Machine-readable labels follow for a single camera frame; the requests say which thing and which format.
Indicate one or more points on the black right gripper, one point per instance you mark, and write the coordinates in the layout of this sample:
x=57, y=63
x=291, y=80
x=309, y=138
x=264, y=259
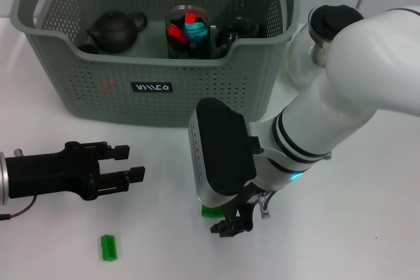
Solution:
x=244, y=196

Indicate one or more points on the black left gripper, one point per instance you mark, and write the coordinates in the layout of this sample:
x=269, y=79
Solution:
x=49, y=175

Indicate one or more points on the green rectangular block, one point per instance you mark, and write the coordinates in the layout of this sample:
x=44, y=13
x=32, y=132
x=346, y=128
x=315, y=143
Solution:
x=109, y=248
x=210, y=212

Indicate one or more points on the small red peaked block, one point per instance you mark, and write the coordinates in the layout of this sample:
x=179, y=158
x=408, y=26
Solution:
x=174, y=31

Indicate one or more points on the teal square block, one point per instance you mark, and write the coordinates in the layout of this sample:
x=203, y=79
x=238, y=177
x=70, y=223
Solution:
x=197, y=30

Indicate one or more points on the small red square block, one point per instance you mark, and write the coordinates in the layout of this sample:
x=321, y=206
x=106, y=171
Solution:
x=189, y=18

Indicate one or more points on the grey perforated plastic storage bin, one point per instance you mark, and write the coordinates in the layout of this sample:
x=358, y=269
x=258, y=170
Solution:
x=164, y=106

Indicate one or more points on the dark clay teapot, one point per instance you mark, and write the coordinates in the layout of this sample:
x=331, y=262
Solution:
x=113, y=32

